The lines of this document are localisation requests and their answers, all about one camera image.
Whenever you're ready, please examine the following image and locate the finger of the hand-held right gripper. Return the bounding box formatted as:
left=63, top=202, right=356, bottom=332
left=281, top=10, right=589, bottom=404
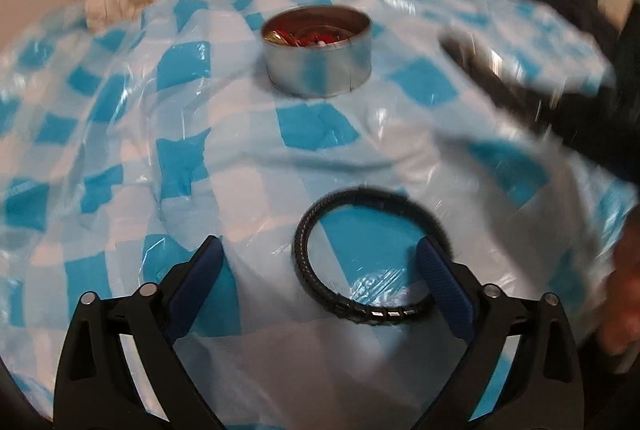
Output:
left=437, top=27, right=551, bottom=135

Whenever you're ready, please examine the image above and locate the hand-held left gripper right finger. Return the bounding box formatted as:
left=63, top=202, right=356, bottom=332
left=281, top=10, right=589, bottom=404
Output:
left=415, top=236, right=581, bottom=430

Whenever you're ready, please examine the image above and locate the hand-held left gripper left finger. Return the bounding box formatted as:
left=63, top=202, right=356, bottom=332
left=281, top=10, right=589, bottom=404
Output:
left=52, top=235, right=224, bottom=430

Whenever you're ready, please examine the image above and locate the black braided bracelet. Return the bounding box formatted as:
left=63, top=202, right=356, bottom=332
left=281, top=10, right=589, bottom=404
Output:
left=292, top=187, right=456, bottom=326

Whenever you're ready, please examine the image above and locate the round metal tin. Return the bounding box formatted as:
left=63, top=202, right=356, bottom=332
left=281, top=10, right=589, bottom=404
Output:
left=261, top=6, right=373, bottom=98

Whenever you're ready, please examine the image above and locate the mixed jewelry pile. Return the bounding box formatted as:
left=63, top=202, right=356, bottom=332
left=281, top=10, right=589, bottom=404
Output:
left=265, top=16, right=352, bottom=49

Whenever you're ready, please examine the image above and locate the person's right hand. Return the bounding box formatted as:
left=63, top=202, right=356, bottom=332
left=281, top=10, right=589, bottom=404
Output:
left=597, top=210, right=640, bottom=356

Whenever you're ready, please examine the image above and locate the blue checkered plastic sheet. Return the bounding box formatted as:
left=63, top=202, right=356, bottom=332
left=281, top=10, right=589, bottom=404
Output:
left=0, top=0, right=640, bottom=430

